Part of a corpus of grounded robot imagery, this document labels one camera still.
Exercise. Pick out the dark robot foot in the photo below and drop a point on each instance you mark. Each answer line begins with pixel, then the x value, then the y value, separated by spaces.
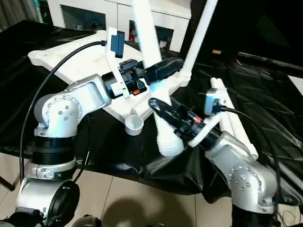
pixel 86 221

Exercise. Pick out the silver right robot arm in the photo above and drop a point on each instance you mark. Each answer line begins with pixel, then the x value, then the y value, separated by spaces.
pixel 246 175

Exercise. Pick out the black stand strut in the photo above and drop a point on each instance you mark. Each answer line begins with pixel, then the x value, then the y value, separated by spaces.
pixel 7 183

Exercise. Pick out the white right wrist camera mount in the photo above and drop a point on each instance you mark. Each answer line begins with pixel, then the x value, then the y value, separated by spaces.
pixel 210 123

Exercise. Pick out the small yellow label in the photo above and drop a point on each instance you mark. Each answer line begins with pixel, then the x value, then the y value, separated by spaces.
pixel 217 51

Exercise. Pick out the white flat board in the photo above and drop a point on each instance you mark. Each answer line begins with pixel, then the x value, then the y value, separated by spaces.
pixel 297 84

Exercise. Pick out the black mat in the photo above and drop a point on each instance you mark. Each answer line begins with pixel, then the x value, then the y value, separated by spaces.
pixel 260 94

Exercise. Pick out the white plastic table top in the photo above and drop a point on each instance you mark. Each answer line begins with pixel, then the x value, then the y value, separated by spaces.
pixel 78 63

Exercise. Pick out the white cabinet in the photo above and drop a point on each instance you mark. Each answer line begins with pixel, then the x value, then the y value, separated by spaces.
pixel 113 11

